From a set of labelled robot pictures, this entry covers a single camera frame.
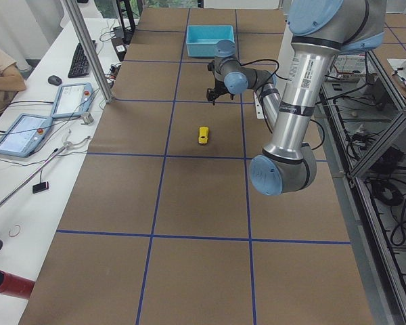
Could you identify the black keyboard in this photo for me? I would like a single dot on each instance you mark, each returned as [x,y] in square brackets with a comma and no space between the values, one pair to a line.
[79,65]

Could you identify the light blue plastic bin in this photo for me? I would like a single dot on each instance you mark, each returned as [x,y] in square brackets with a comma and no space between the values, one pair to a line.
[201,40]

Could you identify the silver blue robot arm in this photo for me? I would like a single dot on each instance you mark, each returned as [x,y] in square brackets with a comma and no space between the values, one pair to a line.
[233,78]
[321,30]

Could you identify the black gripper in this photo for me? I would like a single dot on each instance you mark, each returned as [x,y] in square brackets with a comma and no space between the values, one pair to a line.
[219,84]

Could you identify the red cylinder bottle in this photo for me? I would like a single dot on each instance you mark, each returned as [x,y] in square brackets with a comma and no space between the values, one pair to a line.
[15,286]

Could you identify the far teach pendant tablet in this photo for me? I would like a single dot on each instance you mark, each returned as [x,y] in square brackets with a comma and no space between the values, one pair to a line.
[72,100]

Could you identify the seated person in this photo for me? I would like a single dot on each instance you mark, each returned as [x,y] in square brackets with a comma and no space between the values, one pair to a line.
[11,80]

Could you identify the black computer mouse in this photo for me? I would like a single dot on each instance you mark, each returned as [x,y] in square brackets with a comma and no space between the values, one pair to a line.
[54,80]

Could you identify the teach pendant tablet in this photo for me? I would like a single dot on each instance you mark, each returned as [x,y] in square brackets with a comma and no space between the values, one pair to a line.
[72,100]
[25,135]

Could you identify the yellow beetle toy car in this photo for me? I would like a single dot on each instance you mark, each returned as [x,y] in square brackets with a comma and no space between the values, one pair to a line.
[203,135]

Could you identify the near teach pendant tablet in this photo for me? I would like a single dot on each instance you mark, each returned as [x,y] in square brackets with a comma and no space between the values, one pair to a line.
[25,135]

